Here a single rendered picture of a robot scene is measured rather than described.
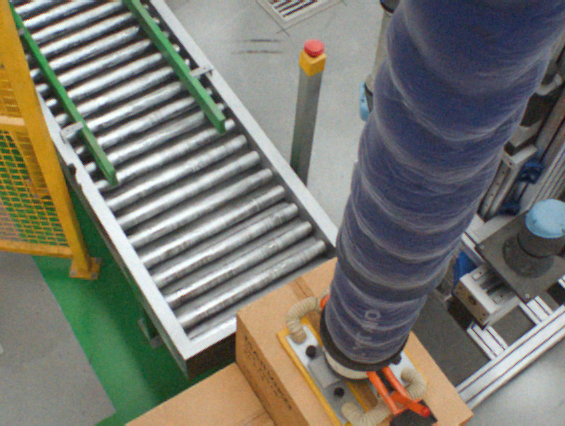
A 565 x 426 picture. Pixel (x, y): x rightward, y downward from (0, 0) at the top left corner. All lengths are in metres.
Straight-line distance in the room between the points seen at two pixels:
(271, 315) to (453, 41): 1.42
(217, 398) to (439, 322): 0.99
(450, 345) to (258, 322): 1.07
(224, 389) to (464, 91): 1.74
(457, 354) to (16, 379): 1.72
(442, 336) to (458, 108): 2.12
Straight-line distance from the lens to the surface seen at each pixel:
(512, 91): 1.14
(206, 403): 2.65
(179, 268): 2.83
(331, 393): 2.22
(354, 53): 4.17
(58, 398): 3.30
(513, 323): 3.29
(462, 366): 3.16
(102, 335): 3.36
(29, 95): 2.51
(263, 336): 2.30
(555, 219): 2.26
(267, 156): 3.02
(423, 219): 1.37
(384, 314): 1.76
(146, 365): 3.29
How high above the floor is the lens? 3.07
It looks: 60 degrees down
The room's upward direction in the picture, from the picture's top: 5 degrees clockwise
